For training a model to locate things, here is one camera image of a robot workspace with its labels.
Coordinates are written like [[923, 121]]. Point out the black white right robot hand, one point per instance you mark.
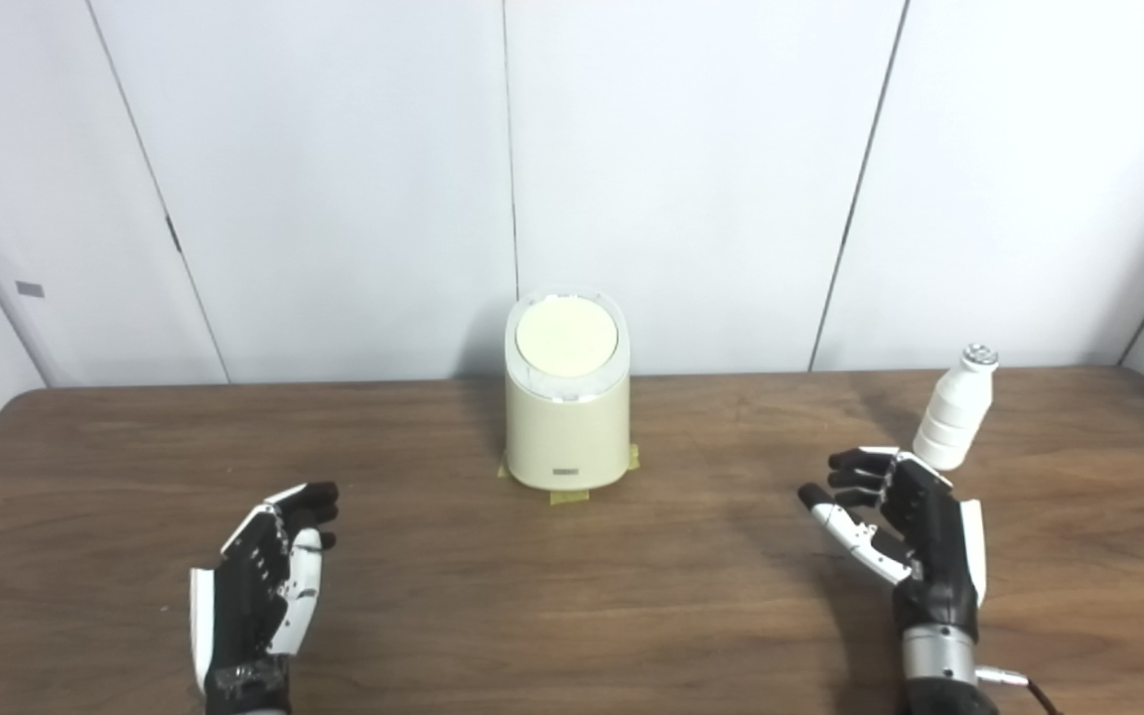
[[934, 556]]

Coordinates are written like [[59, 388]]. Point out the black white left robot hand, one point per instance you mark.
[[234, 596]]

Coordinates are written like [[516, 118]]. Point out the small white plastic bottle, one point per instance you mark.
[[951, 417]]

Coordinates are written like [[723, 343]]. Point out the cream-colored bin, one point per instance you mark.
[[567, 437]]

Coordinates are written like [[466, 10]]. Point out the cream round bin lid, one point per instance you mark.
[[567, 338]]

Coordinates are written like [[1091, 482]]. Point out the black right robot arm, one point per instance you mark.
[[939, 660]]

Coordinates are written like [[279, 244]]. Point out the black wall seam hinge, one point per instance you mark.
[[174, 235]]

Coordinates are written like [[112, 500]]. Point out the grey wall label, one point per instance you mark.
[[30, 289]]

